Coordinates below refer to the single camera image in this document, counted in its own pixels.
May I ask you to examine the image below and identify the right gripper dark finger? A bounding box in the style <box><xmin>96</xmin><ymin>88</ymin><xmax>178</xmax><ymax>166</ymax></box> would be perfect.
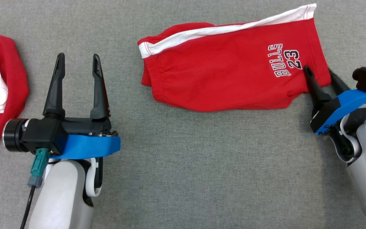
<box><xmin>328</xmin><ymin>68</ymin><xmax>351</xmax><ymax>96</ymax></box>
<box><xmin>303</xmin><ymin>66</ymin><xmax>332</xmax><ymax>107</ymax></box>

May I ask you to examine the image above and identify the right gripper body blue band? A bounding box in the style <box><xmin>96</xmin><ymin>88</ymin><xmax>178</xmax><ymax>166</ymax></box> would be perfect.
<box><xmin>310</xmin><ymin>89</ymin><xmax>366</xmax><ymax>135</ymax></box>

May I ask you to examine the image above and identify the red white t-shirt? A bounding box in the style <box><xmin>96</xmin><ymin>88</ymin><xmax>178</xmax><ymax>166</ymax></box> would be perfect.
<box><xmin>0</xmin><ymin>32</ymin><xmax>30</xmax><ymax>167</ymax></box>

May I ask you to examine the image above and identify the red shorts white trim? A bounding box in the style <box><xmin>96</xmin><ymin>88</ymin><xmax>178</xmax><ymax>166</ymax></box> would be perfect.
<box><xmin>138</xmin><ymin>3</ymin><xmax>332</xmax><ymax>112</ymax></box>

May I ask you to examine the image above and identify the left cable teal connector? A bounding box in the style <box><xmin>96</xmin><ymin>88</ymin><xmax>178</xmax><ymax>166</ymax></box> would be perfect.
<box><xmin>20</xmin><ymin>148</ymin><xmax>51</xmax><ymax>229</ymax></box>

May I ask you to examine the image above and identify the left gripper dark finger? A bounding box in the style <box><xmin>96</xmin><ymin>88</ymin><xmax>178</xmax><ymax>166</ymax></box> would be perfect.
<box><xmin>90</xmin><ymin>53</ymin><xmax>111</xmax><ymax>120</ymax></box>
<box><xmin>42</xmin><ymin>52</ymin><xmax>66</xmax><ymax>119</ymax></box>

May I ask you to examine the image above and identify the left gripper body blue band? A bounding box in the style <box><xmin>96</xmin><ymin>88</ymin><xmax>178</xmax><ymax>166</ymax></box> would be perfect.
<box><xmin>3</xmin><ymin>118</ymin><xmax>121</xmax><ymax>160</ymax></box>

